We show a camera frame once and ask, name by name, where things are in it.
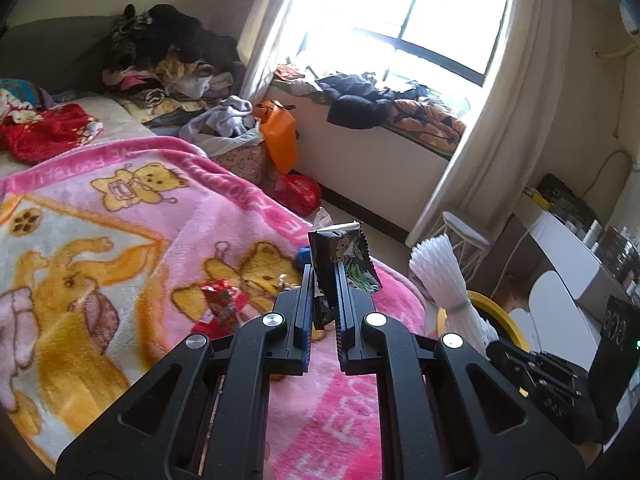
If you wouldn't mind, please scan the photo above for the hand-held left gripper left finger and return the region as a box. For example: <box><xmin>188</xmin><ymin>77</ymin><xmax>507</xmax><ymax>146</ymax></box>
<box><xmin>55</xmin><ymin>264</ymin><xmax>315</xmax><ymax>480</ymax></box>

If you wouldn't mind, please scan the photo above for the lavender white clothes heap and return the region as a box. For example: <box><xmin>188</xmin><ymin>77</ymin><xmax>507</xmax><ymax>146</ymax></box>
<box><xmin>179</xmin><ymin>96</ymin><xmax>261</xmax><ymax>141</ymax></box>

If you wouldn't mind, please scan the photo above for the red plastic bag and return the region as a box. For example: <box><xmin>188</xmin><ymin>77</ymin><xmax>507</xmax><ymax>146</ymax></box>
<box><xmin>274</xmin><ymin>174</ymin><xmax>322</xmax><ymax>216</ymax></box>

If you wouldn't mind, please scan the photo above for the white desk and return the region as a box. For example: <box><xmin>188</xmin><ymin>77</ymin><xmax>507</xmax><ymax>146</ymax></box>
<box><xmin>510</xmin><ymin>192</ymin><xmax>640</xmax><ymax>311</ymax></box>

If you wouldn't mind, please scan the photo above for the red printed snack packet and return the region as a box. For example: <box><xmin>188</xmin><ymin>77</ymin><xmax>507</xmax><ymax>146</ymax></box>
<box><xmin>200</xmin><ymin>282</ymin><xmax>251</xmax><ymax>333</ymax></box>

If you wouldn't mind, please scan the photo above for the grey bed headboard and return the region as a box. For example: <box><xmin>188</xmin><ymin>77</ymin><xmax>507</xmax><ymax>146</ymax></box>
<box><xmin>0</xmin><ymin>15</ymin><xmax>131</xmax><ymax>96</ymax></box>

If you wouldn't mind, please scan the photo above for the orange patterned blanket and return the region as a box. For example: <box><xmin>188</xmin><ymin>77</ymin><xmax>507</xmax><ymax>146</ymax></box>
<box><xmin>387</xmin><ymin>95</ymin><xmax>467</xmax><ymax>151</ymax></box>

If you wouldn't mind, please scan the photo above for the beige bed sheet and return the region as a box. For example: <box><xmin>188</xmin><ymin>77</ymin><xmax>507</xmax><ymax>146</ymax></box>
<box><xmin>0</xmin><ymin>95</ymin><xmax>156</xmax><ymax>181</ymax></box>

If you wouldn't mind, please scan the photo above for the pink printed bear blanket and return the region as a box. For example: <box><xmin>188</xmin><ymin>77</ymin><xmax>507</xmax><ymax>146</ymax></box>
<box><xmin>0</xmin><ymin>135</ymin><xmax>431</xmax><ymax>480</ymax></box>

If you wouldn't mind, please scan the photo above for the yellow-rimmed black bin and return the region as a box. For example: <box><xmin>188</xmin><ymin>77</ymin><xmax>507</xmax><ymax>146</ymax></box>
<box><xmin>436</xmin><ymin>290</ymin><xmax>531</xmax><ymax>356</ymax></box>

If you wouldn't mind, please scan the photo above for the cream curtain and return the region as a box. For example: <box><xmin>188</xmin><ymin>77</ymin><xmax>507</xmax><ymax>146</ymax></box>
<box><xmin>237</xmin><ymin>0</ymin><xmax>311</xmax><ymax>106</ymax></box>
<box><xmin>407</xmin><ymin>0</ymin><xmax>576</xmax><ymax>246</ymax></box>

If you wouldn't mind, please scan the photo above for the white wire stool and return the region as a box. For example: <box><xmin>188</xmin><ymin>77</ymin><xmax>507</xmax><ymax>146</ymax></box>
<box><xmin>440</xmin><ymin>210</ymin><xmax>493</xmax><ymax>271</ymax></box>

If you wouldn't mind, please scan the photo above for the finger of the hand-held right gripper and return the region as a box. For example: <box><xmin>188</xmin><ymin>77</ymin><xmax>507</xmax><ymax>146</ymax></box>
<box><xmin>529</xmin><ymin>351</ymin><xmax>584</xmax><ymax>397</ymax></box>
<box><xmin>487</xmin><ymin>340</ymin><xmax>540</xmax><ymax>390</ymax></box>

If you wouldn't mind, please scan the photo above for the silver dark snack wrapper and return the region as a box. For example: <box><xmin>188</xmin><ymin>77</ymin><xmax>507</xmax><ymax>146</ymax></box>
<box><xmin>307</xmin><ymin>221</ymin><xmax>383</xmax><ymax>331</ymax></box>

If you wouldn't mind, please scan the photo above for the orange bag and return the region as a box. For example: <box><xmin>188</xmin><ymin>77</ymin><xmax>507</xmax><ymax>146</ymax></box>
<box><xmin>252</xmin><ymin>100</ymin><xmax>298</xmax><ymax>175</ymax></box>

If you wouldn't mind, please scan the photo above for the red cloth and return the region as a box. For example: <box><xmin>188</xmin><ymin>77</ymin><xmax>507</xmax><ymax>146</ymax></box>
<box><xmin>0</xmin><ymin>103</ymin><xmax>105</xmax><ymax>163</ymax></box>

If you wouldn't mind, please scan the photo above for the dark bag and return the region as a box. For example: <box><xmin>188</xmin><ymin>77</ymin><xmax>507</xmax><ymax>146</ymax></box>
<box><xmin>537</xmin><ymin>173</ymin><xmax>596</xmax><ymax>221</ymax></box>

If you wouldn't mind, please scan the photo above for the colourful printed quilt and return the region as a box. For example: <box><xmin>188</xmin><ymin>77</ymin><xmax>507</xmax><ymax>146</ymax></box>
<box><xmin>0</xmin><ymin>77</ymin><xmax>56</xmax><ymax>126</ymax></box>

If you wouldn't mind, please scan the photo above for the pink printed laundry box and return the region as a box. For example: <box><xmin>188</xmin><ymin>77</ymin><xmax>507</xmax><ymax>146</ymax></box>
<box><xmin>210</xmin><ymin>130</ymin><xmax>271</xmax><ymax>186</ymax></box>

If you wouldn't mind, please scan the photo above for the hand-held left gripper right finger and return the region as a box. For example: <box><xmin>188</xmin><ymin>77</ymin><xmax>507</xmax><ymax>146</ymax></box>
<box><xmin>334</xmin><ymin>260</ymin><xmax>586</xmax><ymax>480</ymax></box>

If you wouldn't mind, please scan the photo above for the white chair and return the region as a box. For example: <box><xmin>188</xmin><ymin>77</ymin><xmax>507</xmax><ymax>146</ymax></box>
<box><xmin>507</xmin><ymin>270</ymin><xmax>601</xmax><ymax>361</ymax></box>

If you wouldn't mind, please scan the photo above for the white power cable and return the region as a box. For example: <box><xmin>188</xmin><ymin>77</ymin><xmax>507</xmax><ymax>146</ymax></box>
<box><xmin>492</xmin><ymin>230</ymin><xmax>531</xmax><ymax>301</ymax></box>

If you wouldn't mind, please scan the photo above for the pile of clothes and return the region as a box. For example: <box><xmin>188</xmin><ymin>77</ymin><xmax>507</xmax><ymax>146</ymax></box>
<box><xmin>102</xmin><ymin>4</ymin><xmax>246</xmax><ymax>116</ymax></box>

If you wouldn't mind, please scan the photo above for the white foam fruit net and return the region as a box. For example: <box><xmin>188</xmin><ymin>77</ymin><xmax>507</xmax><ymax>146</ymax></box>
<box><xmin>409</xmin><ymin>234</ymin><xmax>501</xmax><ymax>361</ymax></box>

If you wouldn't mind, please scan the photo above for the black framed window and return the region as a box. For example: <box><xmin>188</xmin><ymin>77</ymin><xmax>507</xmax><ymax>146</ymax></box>
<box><xmin>300</xmin><ymin>0</ymin><xmax>511</xmax><ymax>86</ymax></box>

